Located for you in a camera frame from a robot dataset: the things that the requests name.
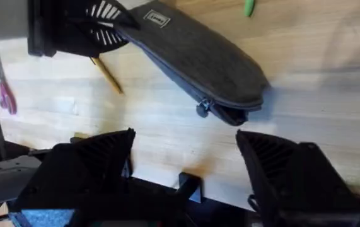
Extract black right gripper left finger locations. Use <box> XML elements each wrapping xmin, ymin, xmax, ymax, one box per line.
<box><xmin>15</xmin><ymin>127</ymin><xmax>137</xmax><ymax>211</ymax></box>

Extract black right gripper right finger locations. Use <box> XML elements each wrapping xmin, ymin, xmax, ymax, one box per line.
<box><xmin>235</xmin><ymin>129</ymin><xmax>360</xmax><ymax>227</ymax></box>

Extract dark grey zip bag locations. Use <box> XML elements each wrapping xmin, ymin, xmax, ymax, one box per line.
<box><xmin>115</xmin><ymin>0</ymin><xmax>270</xmax><ymax>127</ymax></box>

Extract yellow pen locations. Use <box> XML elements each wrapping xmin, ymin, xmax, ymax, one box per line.
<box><xmin>90</xmin><ymin>56</ymin><xmax>125</xmax><ymax>95</ymax></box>

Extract black upright wrist plate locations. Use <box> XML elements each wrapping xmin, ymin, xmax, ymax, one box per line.
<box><xmin>26</xmin><ymin>0</ymin><xmax>57</xmax><ymax>58</ymax></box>

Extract green pen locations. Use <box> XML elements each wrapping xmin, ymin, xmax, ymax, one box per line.
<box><xmin>243</xmin><ymin>0</ymin><xmax>257</xmax><ymax>18</ymax></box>

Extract grey flat metal bracket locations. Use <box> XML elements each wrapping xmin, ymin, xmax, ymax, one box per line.
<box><xmin>0</xmin><ymin>155</ymin><xmax>42</xmax><ymax>209</ymax></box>

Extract pink handled scissors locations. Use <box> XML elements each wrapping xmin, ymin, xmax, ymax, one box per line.
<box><xmin>0</xmin><ymin>47</ymin><xmax>18</xmax><ymax>116</ymax></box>

